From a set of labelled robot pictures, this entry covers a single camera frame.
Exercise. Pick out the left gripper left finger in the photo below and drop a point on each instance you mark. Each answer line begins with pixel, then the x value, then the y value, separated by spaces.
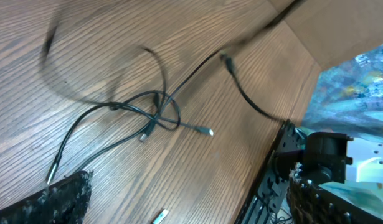
pixel 65 202

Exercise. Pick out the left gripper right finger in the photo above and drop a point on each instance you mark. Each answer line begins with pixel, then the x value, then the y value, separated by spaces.
pixel 310 203

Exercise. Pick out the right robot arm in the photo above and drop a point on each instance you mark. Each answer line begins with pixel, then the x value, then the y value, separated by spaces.
pixel 332 157

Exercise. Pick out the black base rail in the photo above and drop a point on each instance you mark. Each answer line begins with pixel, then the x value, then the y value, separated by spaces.
pixel 269 188

